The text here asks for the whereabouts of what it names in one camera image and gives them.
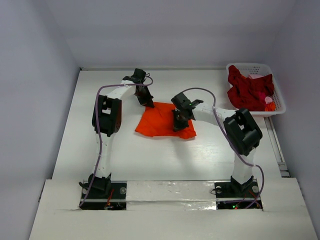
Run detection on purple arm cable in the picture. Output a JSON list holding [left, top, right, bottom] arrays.
[[78, 73, 154, 208], [182, 87, 265, 210]]

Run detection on dark red t shirt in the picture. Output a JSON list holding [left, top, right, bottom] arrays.
[[227, 65, 275, 112]]

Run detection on pink garment in basket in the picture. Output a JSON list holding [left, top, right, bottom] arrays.
[[264, 96, 273, 104]]

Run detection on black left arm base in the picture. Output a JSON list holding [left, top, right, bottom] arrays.
[[79, 181, 127, 211]]

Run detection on orange t shirt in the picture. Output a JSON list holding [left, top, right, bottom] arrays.
[[135, 102, 197, 140]]

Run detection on orange garment in basket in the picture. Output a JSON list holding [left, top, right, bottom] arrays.
[[264, 102, 276, 112]]

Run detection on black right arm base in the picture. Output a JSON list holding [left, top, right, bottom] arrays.
[[210, 180, 263, 210]]

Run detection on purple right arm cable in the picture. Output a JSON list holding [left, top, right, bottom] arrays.
[[182, 87, 265, 210]]

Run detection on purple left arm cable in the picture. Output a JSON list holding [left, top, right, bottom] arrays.
[[78, 73, 154, 208]]

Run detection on white plastic laundry basket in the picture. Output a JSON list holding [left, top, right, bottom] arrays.
[[226, 63, 286, 117]]

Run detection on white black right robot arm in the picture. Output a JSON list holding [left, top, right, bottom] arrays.
[[171, 92, 263, 196]]

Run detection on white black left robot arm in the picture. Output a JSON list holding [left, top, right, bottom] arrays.
[[83, 68, 155, 198]]

